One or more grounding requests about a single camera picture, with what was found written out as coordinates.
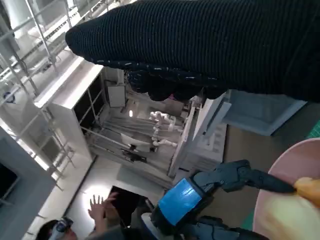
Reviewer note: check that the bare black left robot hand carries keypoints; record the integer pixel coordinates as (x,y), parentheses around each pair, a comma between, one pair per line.
(180,202)

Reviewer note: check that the white shelving unit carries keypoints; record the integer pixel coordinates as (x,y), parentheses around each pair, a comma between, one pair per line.
(62,100)

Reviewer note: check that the white cabinet with glass lid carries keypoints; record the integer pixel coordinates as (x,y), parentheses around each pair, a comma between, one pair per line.
(262,112)

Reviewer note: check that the round toy bread bun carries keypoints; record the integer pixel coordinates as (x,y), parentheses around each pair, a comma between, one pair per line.
(287,220)

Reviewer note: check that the long striped toy bread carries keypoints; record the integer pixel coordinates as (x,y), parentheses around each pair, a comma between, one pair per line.
(308,190)

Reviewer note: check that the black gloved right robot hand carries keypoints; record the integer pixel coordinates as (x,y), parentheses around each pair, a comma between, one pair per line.
(200,40)

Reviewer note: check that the person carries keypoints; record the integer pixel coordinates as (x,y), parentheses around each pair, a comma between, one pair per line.
(100,210)

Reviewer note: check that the pink bowl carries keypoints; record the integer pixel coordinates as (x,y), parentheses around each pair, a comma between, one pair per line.
(290,160)

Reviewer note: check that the white pipe frame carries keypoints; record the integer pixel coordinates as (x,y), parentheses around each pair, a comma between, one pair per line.
(43,35)

